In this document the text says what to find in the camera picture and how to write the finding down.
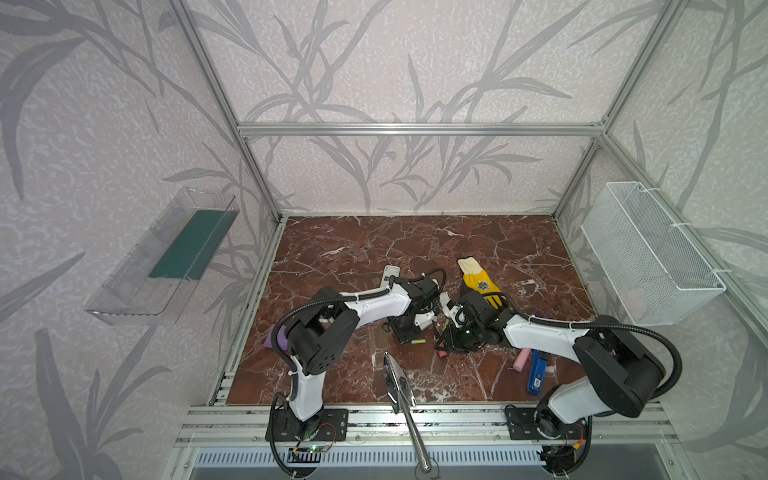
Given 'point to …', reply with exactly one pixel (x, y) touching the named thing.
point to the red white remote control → (389, 270)
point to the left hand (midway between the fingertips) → (406, 325)
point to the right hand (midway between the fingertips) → (437, 337)
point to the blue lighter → (536, 372)
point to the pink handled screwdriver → (442, 354)
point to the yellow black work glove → (477, 278)
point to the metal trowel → (402, 398)
